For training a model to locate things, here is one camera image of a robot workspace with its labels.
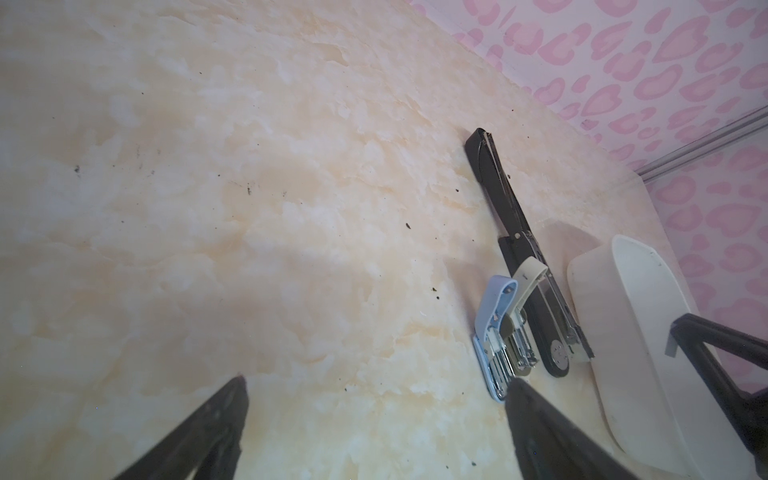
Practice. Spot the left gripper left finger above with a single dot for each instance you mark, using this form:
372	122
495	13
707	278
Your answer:
206	445

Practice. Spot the beige mini stapler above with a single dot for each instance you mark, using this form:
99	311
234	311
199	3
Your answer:
520	352

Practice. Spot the blue mini stapler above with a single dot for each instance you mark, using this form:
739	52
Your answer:
489	345

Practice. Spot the white plastic tray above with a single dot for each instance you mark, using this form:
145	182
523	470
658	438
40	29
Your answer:
659	410

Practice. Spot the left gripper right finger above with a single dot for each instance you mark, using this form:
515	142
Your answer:
550	446

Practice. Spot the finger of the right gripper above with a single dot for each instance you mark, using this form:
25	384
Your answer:
747	412

